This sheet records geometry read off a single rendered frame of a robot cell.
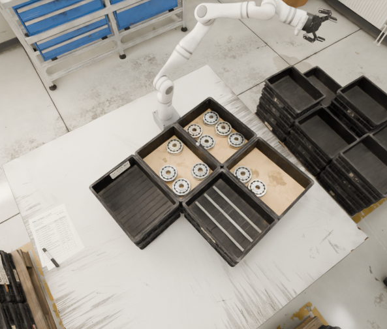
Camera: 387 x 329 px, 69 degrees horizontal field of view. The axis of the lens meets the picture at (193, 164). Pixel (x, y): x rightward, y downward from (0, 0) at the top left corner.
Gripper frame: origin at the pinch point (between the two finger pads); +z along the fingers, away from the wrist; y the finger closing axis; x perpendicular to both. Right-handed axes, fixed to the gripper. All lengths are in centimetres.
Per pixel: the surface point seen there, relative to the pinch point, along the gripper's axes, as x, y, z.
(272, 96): -55, 79, 10
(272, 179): 40, 68, 6
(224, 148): 25, 71, -24
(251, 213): 62, 75, -3
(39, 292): 105, 195, -115
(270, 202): 53, 71, 6
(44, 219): 80, 117, -112
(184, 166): 41, 79, -44
